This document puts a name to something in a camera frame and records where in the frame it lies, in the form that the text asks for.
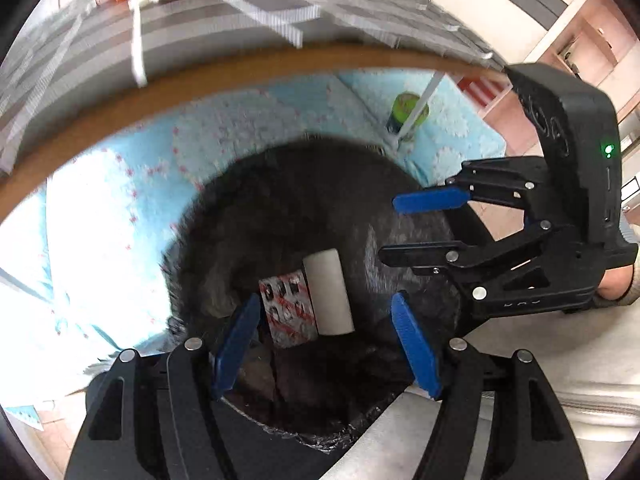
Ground green can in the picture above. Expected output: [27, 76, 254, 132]
[387, 91, 431, 145]

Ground silver blister pack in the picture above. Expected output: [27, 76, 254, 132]
[258, 270, 319, 350]

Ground light blue floral quilt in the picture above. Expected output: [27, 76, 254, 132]
[0, 70, 507, 411]

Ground white plastic stick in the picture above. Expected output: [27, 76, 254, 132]
[396, 72, 446, 150]

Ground pink wooden open shelf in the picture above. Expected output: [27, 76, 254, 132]
[480, 0, 640, 201]

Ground white paper roll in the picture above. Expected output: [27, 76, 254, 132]
[302, 248, 356, 337]

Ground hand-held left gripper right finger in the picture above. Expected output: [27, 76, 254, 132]
[391, 292, 591, 480]

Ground black trash bin bag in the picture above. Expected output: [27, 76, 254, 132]
[160, 132, 496, 453]

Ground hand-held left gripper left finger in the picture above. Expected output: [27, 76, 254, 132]
[65, 292, 262, 480]

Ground black white checkered blanket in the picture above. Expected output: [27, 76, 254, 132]
[0, 0, 507, 173]

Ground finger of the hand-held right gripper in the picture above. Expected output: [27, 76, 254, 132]
[379, 220, 597, 322]
[392, 156, 556, 216]

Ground red white striped cloth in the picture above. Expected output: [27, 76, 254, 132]
[457, 76, 511, 117]

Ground person's light grey pants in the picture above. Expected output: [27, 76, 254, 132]
[320, 305, 640, 480]

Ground person's right forearm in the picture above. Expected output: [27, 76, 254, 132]
[597, 264, 640, 306]

